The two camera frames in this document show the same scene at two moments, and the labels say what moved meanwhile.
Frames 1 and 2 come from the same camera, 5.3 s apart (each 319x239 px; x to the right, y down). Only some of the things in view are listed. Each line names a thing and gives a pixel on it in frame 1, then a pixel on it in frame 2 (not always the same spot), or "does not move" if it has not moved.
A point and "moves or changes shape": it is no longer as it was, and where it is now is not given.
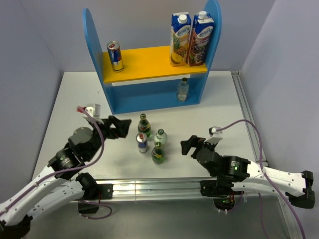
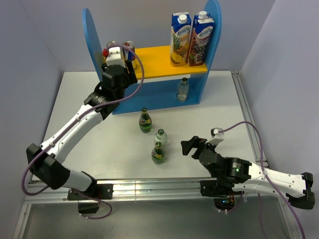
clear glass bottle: x=161 y=136 does not move
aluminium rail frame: x=147 y=189 does not move
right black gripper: x=193 y=141 does not move
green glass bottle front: x=158 y=154 does not move
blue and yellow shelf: x=148 y=80 does not move
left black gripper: x=120 y=129 → x=129 y=73
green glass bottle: x=144 y=126 moves or changes shape
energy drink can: x=142 y=141 → x=126 y=54
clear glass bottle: x=183 y=90 does not move
